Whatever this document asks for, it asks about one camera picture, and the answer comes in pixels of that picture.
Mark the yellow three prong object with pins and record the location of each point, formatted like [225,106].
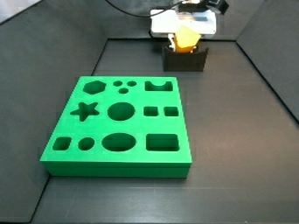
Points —
[185,39]

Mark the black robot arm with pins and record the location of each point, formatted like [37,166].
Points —
[191,6]

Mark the green shape sorter block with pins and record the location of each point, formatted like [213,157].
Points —
[121,129]

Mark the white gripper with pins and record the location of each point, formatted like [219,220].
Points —
[167,21]

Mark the black curved fixture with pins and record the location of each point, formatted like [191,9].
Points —
[184,61]

